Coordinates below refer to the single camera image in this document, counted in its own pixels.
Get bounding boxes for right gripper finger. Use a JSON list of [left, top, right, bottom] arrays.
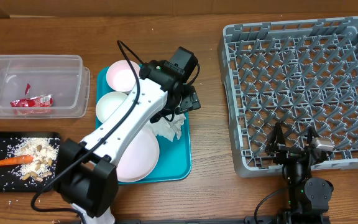
[[306, 126, 320, 146], [265, 122, 286, 152]]

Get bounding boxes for white napkin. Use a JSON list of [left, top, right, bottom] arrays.
[[146, 114, 186, 142]]

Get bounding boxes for white bowl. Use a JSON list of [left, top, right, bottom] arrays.
[[96, 91, 127, 123]]

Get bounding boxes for red foil snack wrapper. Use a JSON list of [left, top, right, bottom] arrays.
[[10, 83, 53, 115]]

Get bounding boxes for orange carrot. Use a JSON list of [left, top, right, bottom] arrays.
[[0, 155, 34, 166]]

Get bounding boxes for rice and peanut scraps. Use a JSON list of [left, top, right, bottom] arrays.
[[0, 138, 60, 191]]

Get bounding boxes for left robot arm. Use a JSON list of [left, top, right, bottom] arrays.
[[53, 47, 201, 223]]

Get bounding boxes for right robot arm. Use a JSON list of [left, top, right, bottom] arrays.
[[265, 122, 334, 223]]

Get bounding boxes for grey dishwasher rack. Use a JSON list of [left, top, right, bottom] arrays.
[[218, 17, 358, 178]]

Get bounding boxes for black waste tray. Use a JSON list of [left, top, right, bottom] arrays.
[[0, 131, 60, 192]]

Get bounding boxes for teal plastic tray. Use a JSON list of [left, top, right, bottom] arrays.
[[94, 62, 193, 187]]

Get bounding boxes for pink bowl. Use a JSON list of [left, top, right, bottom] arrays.
[[106, 60, 135, 94]]

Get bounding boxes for pink plate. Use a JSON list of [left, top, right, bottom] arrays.
[[117, 127, 160, 183]]

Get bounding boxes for clear plastic bin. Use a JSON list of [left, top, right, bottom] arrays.
[[0, 55, 90, 119]]

